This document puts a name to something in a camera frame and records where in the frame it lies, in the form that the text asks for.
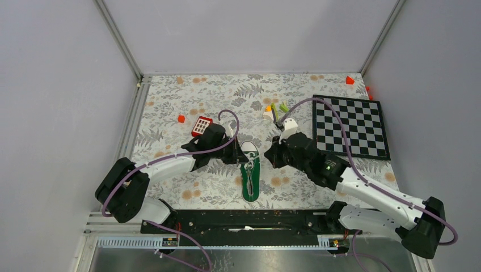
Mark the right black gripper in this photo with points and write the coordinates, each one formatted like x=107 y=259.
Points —
x=273 y=153

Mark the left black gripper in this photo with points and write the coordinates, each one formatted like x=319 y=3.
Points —
x=236 y=154

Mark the white shoelace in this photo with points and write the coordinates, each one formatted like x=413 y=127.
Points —
x=251 y=161

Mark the green white sneaker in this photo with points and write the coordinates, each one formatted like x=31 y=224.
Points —
x=250 y=172

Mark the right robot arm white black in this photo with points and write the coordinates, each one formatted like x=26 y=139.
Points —
x=416 y=223

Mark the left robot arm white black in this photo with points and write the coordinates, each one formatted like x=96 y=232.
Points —
x=123 y=191

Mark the red white brick block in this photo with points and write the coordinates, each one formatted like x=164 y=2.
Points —
x=200 y=126

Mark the lime green block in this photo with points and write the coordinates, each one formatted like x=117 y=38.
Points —
x=284 y=108

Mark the floral patterned table mat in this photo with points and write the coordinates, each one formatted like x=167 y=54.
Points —
x=219 y=97

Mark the black white checkerboard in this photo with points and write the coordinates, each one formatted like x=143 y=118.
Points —
x=362 y=121

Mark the red block far corner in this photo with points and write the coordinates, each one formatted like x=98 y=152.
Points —
x=349 y=80

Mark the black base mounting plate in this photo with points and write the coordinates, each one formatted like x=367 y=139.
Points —
x=249 y=228

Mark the red block at wall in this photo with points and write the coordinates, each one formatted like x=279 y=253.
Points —
x=369 y=93

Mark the aluminium frame rail front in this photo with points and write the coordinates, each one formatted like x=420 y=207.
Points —
x=147 y=234

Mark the left aluminium corner post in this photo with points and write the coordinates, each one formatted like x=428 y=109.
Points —
x=118 y=38

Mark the aluminium corner post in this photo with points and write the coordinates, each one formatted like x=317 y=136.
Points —
x=118 y=38
x=382 y=35

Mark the right aluminium corner post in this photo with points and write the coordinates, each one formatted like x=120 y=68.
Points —
x=382 y=35

